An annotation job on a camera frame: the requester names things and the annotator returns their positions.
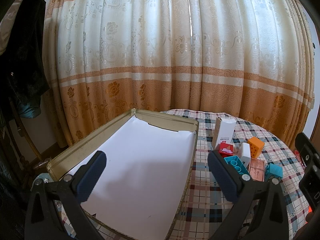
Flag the white paper tray liner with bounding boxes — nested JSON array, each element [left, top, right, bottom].
[[65, 115, 197, 240]]

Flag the cream and orange curtain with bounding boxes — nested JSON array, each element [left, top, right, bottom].
[[43, 0, 315, 148]]

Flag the red toy brick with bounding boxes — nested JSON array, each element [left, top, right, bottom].
[[217, 141, 234, 158]]

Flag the gold metal tin tray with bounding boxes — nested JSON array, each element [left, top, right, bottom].
[[46, 108, 200, 240]]

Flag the pink card box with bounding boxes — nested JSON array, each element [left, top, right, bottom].
[[248, 158, 265, 181]]

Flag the large teal toy brick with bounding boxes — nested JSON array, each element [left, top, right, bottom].
[[224, 155, 249, 175]]

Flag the tall white carton box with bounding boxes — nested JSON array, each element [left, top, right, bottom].
[[212, 117, 236, 150]]

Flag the dark hanging clothes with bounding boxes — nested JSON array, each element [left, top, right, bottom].
[[1, 0, 49, 198]]

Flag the plaid tablecloth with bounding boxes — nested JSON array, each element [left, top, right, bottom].
[[47, 109, 308, 239]]

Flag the orange cube block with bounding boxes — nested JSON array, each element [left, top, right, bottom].
[[247, 137, 265, 159]]

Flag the white power bank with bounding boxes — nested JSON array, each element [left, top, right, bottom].
[[237, 142, 251, 168]]

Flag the small teal toy block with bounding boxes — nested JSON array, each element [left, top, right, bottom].
[[264, 163, 283, 181]]

